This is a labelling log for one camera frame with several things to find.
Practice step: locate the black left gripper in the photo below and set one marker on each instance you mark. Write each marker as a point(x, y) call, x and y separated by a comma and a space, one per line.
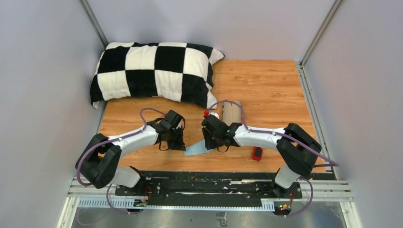
point(179, 145)

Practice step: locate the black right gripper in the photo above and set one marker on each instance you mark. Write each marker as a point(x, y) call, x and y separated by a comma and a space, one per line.
point(208, 143)

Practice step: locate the light blue cleaning cloth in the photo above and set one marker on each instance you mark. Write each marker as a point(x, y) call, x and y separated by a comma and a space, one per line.
point(197, 148)

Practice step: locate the beige plaid glasses case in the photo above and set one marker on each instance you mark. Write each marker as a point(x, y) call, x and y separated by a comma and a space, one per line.
point(231, 113)

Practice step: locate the red sunglasses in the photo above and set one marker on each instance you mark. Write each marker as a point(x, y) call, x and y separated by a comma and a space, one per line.
point(257, 153)

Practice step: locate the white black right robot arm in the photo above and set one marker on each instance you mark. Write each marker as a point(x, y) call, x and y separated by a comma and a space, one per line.
point(297, 148)

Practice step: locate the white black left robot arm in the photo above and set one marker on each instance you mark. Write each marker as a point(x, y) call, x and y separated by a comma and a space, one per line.
point(98, 165)

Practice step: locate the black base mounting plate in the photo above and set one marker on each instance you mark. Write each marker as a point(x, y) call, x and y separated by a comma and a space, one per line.
point(210, 189)

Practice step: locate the black and white checkered pillow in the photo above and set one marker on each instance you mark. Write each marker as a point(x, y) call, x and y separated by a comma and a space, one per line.
point(177, 71)

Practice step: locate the aluminium rail frame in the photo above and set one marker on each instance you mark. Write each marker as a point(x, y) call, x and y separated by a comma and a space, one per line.
point(80, 199)

